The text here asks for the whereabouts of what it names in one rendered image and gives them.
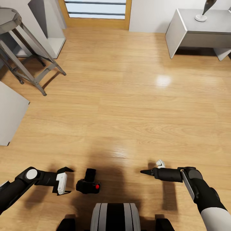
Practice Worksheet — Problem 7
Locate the robot trunk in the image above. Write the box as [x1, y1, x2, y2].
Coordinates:
[90, 203, 141, 231]

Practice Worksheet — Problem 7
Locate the digital camera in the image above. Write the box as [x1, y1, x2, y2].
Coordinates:
[76, 168, 101, 194]

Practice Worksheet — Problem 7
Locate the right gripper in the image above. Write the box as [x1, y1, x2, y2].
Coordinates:
[140, 167, 173, 182]

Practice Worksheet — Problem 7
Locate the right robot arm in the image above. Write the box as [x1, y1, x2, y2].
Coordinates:
[140, 160, 231, 231]

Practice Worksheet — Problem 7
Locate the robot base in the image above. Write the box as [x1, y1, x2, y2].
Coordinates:
[57, 218, 174, 231]

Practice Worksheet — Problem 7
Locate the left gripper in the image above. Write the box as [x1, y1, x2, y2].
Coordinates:
[45, 167, 73, 193]

